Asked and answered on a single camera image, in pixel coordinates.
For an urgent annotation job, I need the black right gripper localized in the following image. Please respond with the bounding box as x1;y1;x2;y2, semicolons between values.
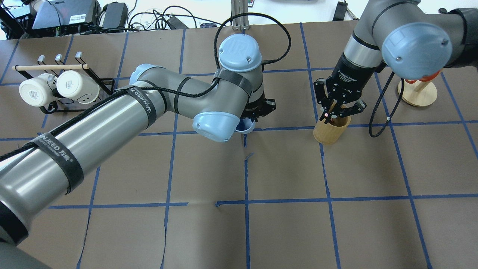
313;56;377;124

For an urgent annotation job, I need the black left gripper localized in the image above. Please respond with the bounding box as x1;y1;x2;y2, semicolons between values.
243;95;276;120

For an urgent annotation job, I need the light blue plastic cup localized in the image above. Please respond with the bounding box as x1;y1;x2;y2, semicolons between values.
235;118;256;133

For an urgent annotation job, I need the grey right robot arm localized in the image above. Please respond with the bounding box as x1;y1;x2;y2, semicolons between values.
314;0;478;124

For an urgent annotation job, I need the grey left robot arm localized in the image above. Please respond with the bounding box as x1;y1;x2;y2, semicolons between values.
1;34;276;246

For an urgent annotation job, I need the wooden bamboo cup holder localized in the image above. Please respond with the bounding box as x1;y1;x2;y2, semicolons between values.
313;116;351;145

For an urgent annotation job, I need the round wooden stand base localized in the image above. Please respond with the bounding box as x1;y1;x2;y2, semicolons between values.
397;81;438;107

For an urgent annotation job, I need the orange lid on stand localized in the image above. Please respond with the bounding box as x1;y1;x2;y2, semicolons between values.
404;70;441;84

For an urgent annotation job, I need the wooden dowel rod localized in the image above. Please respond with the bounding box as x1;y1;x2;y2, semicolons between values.
12;64;90;72

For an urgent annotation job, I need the white mug near rack end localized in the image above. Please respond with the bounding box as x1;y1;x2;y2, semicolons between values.
56;70;100;104

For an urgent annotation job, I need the white mug rack end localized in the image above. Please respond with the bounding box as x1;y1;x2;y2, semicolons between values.
19;73;60;107
56;70;100;104

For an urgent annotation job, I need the white mug far rack end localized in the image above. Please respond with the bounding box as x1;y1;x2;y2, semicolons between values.
19;73;60;107

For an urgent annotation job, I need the black computer box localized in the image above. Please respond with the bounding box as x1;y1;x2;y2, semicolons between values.
32;0;101;30

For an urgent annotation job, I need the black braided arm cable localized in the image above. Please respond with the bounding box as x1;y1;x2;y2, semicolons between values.
0;12;292;161

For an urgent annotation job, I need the aluminium frame post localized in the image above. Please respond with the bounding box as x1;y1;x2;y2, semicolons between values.
230;0;250;31

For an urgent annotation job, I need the black wire mug rack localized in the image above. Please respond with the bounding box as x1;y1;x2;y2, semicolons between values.
38;51;116;115

